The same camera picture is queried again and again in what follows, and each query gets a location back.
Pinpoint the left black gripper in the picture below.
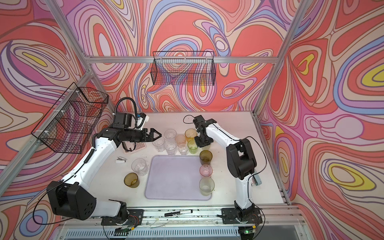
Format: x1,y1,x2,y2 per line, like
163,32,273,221
123,128,162,143

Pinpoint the bright green cup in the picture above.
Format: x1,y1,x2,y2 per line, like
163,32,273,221
187,140,199,155

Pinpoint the dark olive textured cup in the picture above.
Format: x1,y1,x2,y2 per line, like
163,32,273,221
199,150,213,165

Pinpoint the pink transparent cup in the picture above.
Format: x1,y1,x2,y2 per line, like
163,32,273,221
200,165,213,177

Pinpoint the pale green frosted large cup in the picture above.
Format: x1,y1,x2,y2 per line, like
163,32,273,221
199,177,215,196

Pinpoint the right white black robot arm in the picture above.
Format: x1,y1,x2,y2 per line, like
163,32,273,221
193,115,257,220

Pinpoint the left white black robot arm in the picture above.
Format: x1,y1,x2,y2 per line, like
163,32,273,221
47,128,162,225

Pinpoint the clear cup near tray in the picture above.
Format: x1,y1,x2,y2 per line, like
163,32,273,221
131,159,149,176

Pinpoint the lavender plastic tray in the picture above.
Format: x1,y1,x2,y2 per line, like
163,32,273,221
145,155,211,201

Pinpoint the clear cup back left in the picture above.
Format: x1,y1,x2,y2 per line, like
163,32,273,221
152,137,165,152

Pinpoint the yellow transparent cup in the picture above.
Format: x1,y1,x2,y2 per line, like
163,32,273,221
185,129,198,143

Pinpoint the clear cup back centre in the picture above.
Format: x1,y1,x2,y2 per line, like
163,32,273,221
163,129,177,143

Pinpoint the clear cup front centre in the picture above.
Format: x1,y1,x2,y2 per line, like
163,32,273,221
165,141,178,156

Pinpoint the small clear cup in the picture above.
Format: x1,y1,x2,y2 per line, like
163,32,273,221
178,144,189,156

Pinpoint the peach transparent cup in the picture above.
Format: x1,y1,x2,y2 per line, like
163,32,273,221
175,134,187,147

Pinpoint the small white clip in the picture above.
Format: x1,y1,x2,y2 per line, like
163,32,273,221
115,157,127,164

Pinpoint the dark amber cup left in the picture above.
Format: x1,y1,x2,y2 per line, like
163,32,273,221
124,173,140,188

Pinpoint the black white marker pen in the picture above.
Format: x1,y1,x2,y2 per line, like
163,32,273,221
164,210,193,218

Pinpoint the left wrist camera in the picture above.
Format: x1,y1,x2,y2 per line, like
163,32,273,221
112,113,149,130

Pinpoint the black wire basket back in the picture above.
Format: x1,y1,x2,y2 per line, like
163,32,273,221
151,50,216,86

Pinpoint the black wire basket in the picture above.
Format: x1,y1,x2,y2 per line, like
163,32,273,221
151,50,216,86
31,83,109,154

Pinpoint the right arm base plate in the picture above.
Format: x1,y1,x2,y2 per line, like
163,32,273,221
217,207,263,226

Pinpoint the black wire basket left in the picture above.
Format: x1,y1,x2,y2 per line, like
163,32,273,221
31,83,109,154

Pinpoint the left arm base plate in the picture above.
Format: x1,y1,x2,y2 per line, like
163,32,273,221
101,209,144,227

